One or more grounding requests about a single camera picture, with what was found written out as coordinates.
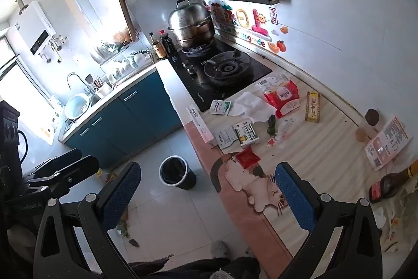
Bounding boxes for steel steamer pot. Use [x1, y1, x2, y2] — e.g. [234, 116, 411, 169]
[167, 0, 216, 49]

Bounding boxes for person's dark clothing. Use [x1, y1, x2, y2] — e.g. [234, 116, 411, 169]
[127, 240, 262, 279]

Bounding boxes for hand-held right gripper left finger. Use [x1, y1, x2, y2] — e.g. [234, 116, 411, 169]
[33, 161, 142, 279]

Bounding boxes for brown sauce bottle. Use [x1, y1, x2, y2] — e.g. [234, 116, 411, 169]
[148, 32, 167, 61]

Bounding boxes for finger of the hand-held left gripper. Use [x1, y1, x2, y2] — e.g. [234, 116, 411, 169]
[25, 155, 100, 201]
[33, 148, 83, 178]

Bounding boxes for white basin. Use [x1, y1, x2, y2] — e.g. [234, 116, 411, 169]
[63, 93, 92, 121]

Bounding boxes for vegetable scraps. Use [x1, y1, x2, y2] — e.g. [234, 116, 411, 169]
[116, 218, 140, 248]

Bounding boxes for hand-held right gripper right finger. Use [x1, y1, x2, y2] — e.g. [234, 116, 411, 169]
[275, 162, 382, 279]

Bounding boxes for red white plastic bag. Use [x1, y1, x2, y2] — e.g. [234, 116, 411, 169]
[255, 74, 301, 119]

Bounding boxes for colourful wall stickers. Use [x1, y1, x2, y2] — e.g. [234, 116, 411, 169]
[209, 1, 290, 55]

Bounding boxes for white orange leaflet packet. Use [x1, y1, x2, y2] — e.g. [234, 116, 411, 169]
[364, 116, 413, 172]

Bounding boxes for clear plastic wrapper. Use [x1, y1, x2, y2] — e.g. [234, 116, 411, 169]
[274, 117, 304, 143]

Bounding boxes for brown-lidded spice jar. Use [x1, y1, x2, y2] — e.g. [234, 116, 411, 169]
[356, 108, 380, 141]

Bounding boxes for window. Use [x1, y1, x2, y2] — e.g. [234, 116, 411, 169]
[0, 35, 21, 103]

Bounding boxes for white water heater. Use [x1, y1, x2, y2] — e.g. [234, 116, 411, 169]
[7, 1, 54, 56]

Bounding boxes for small red packet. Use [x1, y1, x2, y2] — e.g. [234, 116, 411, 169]
[234, 148, 261, 170]

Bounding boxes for chrome faucet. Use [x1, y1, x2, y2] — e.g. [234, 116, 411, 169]
[67, 72, 91, 94]

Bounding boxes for dark sauce bottle yellow cap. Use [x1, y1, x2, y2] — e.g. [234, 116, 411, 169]
[369, 158, 418, 204]

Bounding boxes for dark soy sauce bottle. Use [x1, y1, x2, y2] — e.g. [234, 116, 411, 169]
[159, 31, 177, 56]

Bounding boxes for crumpled clear plastic bags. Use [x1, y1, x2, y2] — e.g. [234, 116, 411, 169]
[372, 191, 418, 255]

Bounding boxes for white green medicine sachet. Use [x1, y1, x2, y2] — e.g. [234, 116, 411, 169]
[209, 100, 232, 115]

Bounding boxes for metal dish rack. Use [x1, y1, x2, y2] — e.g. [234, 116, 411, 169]
[90, 37, 155, 85]

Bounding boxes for blue kitchen cabinet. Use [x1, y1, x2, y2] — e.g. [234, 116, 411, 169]
[63, 71, 184, 169]

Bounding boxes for wooden cutting board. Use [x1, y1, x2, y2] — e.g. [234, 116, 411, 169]
[118, 0, 137, 42]

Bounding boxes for white crumpled plastic bag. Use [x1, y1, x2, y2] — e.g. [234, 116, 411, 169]
[229, 92, 274, 123]

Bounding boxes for white green seasoning box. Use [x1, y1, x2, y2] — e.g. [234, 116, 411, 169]
[232, 122, 261, 149]

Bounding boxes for long white box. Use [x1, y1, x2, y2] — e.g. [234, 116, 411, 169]
[187, 106, 218, 149]

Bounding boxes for white utensil holder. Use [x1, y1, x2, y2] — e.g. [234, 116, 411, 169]
[92, 75, 114, 97]

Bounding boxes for grey white sachet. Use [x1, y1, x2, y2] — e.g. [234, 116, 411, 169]
[216, 127, 241, 154]

